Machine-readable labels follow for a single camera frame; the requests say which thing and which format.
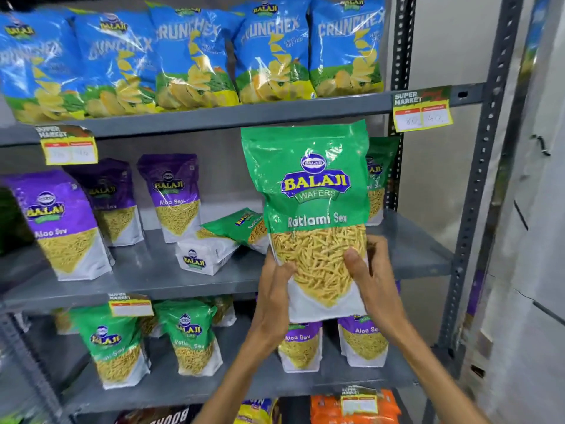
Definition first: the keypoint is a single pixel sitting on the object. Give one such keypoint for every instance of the person's right hand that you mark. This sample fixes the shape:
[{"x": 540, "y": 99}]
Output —
[{"x": 379, "y": 295}]

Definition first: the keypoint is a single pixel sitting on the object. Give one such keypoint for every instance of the person's left hand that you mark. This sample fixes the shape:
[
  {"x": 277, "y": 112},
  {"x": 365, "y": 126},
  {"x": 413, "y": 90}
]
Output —
[{"x": 271, "y": 304}]

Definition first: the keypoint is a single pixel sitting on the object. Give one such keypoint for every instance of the person's left thumb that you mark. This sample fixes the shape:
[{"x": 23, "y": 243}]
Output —
[{"x": 286, "y": 271}]

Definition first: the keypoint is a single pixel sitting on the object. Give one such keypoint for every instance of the person's right thumb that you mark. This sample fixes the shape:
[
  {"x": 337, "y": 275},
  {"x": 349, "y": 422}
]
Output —
[{"x": 355, "y": 267}]

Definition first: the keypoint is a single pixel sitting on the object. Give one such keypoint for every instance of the large green snack pouch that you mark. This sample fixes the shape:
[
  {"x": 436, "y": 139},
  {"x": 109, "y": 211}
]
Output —
[{"x": 309, "y": 198}]

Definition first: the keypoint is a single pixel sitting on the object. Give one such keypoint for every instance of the person's left forearm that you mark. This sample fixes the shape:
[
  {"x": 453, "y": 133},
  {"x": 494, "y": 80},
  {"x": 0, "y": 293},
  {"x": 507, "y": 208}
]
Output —
[{"x": 240, "y": 384}]

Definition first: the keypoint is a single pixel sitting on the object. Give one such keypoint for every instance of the person's right forearm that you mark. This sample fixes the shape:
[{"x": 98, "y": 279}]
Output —
[{"x": 435, "y": 379}]

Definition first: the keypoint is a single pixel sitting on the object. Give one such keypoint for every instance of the purple snack pouch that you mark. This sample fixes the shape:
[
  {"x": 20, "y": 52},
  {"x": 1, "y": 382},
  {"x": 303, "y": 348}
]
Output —
[
  {"x": 174, "y": 194},
  {"x": 112, "y": 203},
  {"x": 57, "y": 220},
  {"x": 364, "y": 344},
  {"x": 300, "y": 348}
]

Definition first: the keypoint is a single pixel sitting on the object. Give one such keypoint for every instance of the snack pouch with white bottom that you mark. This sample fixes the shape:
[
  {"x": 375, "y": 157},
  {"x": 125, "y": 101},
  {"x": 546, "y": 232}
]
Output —
[{"x": 203, "y": 256}]

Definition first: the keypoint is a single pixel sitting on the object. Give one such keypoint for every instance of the grey metal shelf rack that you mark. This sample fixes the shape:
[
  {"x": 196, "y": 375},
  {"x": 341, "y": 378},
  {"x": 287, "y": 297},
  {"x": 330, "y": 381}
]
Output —
[{"x": 154, "y": 269}]

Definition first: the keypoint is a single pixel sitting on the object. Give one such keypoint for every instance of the yellow shelf price tag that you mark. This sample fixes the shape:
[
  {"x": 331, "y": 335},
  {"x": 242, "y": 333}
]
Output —
[
  {"x": 68, "y": 147},
  {"x": 131, "y": 305},
  {"x": 421, "y": 111},
  {"x": 359, "y": 401}
]

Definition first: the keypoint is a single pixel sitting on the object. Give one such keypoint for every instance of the yellow and blue snack packet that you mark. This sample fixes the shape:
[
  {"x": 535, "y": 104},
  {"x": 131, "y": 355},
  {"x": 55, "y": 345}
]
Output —
[{"x": 256, "y": 412}]

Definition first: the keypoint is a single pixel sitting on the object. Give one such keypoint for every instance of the orange snack packet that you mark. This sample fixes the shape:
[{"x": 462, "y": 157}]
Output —
[{"x": 388, "y": 408}]

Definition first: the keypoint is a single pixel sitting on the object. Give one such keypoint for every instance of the dark snack packet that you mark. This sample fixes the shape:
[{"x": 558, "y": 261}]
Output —
[{"x": 154, "y": 415}]

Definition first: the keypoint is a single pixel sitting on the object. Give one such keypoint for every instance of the black hook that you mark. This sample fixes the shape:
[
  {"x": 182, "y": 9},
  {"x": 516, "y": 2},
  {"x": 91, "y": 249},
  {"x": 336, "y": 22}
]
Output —
[{"x": 541, "y": 144}]

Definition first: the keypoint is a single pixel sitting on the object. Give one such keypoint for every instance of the blue chips bag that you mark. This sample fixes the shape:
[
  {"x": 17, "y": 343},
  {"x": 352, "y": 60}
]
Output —
[
  {"x": 271, "y": 48},
  {"x": 114, "y": 61},
  {"x": 37, "y": 66},
  {"x": 346, "y": 44},
  {"x": 190, "y": 57}
]

